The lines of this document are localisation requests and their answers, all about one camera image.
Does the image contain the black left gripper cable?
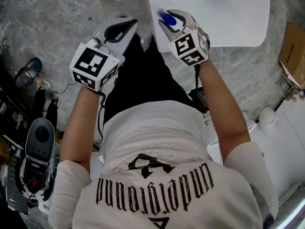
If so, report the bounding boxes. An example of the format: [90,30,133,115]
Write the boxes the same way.
[96,91,107,142]

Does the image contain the black trousers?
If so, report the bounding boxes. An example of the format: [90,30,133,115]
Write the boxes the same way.
[103,32,206,126]

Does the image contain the white printed t-shirt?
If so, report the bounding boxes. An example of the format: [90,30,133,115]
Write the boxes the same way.
[49,100,280,229]

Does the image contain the black belt pack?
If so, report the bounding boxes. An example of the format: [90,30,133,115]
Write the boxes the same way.
[188,86,211,115]

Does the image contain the black wire basket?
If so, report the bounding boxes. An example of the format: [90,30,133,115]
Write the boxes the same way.
[13,57,43,86]

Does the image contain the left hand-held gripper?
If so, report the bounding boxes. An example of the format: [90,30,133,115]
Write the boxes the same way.
[69,18,140,93]

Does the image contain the gray device with black dial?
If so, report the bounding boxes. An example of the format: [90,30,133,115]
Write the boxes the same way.
[20,117,56,203]

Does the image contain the white glossy table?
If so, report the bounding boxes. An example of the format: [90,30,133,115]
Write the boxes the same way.
[145,0,271,54]

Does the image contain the dark cluttered rack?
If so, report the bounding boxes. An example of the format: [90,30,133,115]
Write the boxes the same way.
[0,63,33,152]

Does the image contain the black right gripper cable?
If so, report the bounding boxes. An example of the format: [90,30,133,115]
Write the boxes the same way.
[194,64,203,109]

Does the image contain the thin white cable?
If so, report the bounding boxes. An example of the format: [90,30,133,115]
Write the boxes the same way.
[213,47,223,72]

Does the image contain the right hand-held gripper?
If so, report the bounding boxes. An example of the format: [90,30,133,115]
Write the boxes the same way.
[158,9,210,67]

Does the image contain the person's left forearm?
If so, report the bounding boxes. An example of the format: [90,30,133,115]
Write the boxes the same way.
[59,86,106,165]

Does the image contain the brown cardboard box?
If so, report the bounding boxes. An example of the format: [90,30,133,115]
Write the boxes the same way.
[278,21,305,90]

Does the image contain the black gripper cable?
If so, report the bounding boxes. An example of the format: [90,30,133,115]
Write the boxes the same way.
[96,91,107,142]
[194,64,203,109]

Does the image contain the white cylinder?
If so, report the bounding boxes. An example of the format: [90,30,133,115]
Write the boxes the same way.
[258,105,278,135]

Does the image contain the person's right forearm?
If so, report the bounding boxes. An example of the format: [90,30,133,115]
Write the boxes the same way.
[197,60,252,166]

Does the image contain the blue bottle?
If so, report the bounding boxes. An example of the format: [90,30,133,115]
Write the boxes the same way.
[158,9,177,27]

